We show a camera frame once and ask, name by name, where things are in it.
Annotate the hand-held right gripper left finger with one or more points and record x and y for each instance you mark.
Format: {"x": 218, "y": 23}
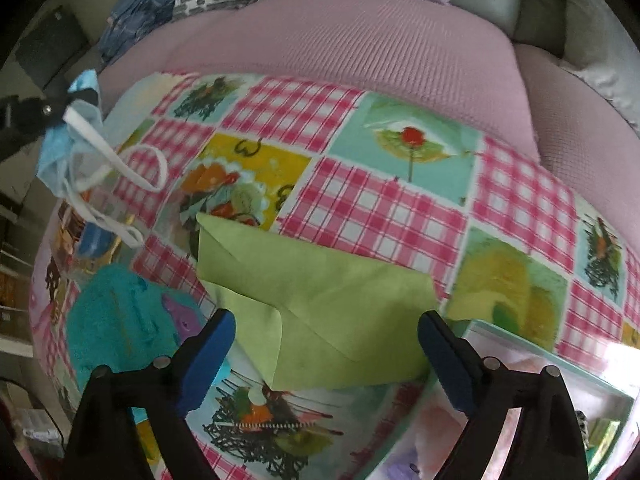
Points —
{"x": 210, "y": 360}

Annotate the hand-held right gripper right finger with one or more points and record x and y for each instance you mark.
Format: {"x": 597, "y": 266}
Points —
{"x": 445, "y": 360}

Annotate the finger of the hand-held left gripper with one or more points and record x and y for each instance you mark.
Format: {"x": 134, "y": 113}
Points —
{"x": 35, "y": 117}

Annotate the blue face mask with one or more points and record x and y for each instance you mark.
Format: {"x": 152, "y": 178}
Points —
{"x": 57, "y": 160}

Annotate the teal shallow cardboard box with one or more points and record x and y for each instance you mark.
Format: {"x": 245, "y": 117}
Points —
{"x": 525, "y": 349}

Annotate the teal towel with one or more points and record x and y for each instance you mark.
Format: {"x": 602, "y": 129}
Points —
{"x": 110, "y": 320}

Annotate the green cloth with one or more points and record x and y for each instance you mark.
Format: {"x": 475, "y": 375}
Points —
{"x": 310, "y": 300}

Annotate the black flat object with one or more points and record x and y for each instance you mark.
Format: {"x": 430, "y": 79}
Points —
{"x": 50, "y": 45}

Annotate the blue clothing pile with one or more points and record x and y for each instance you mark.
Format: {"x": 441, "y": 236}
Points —
{"x": 135, "y": 15}

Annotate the pink checkered printed tablecloth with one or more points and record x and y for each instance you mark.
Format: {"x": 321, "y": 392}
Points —
{"x": 380, "y": 210}

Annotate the pink ribbed sofa cover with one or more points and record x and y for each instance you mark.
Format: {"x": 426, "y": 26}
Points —
{"x": 350, "y": 40}

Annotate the light grey pillow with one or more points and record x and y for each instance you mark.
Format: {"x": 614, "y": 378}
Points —
{"x": 600, "y": 35}

